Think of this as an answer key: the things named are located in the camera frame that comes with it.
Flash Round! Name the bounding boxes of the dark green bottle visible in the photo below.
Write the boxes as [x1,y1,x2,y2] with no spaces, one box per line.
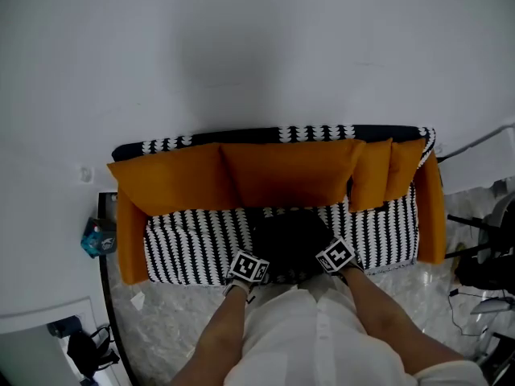
[47,315,82,340]

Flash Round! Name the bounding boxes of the person's right forearm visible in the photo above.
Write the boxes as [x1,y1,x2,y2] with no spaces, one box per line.
[342,266,470,377]

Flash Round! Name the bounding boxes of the black backpack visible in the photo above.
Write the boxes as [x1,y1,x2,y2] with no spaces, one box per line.
[248,210,336,285]

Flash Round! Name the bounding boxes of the black white striped pillow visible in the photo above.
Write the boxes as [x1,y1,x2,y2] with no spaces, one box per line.
[141,125,438,287]

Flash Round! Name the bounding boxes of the large orange cushion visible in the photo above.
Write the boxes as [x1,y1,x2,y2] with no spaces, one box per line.
[219,138,366,209]
[106,142,239,217]

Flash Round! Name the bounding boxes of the black cable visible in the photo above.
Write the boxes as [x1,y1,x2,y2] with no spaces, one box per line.
[447,289,491,338]

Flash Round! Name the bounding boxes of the orange sofa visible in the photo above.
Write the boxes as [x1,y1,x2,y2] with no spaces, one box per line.
[106,125,448,287]

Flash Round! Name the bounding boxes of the person's white shirt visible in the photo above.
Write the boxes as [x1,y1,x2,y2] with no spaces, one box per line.
[224,273,488,386]

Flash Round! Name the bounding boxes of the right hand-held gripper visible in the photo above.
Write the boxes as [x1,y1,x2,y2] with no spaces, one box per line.
[315,236,365,274]

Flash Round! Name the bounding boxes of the grey chair black legs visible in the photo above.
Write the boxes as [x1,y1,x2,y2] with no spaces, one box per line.
[446,193,515,259]

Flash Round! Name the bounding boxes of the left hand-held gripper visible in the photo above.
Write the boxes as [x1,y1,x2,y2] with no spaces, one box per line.
[223,249,270,290]

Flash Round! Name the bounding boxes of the person's left forearm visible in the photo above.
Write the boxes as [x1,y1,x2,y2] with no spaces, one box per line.
[171,284,249,386]

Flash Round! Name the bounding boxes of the white wrist strap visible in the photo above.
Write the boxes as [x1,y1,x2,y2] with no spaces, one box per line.
[222,277,253,298]

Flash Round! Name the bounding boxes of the teal tissue pack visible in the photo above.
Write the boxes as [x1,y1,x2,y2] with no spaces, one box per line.
[80,216,118,259]

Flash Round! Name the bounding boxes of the small orange cushion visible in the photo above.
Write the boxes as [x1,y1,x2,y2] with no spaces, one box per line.
[383,138,427,203]
[347,137,393,213]

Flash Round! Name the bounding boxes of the black shoulder bag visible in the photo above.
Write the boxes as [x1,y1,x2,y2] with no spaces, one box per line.
[65,325,122,382]

